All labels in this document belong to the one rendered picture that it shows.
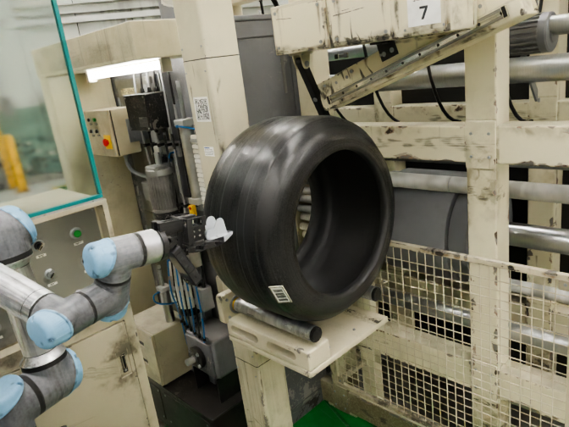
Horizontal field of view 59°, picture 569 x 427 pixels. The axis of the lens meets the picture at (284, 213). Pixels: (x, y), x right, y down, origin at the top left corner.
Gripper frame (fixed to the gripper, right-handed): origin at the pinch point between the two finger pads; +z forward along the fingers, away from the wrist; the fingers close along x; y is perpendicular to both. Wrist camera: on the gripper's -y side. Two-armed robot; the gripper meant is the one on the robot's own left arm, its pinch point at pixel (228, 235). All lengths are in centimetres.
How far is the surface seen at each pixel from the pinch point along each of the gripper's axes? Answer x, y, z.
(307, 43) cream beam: 9, 49, 42
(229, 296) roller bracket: 23.7, -26.9, 16.7
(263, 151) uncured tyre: -3.6, 20.2, 10.2
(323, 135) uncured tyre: -12.2, 23.1, 23.3
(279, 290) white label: -11.5, -13.4, 6.0
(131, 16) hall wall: 821, 213, 429
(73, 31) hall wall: 865, 186, 333
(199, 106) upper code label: 33.1, 32.3, 17.5
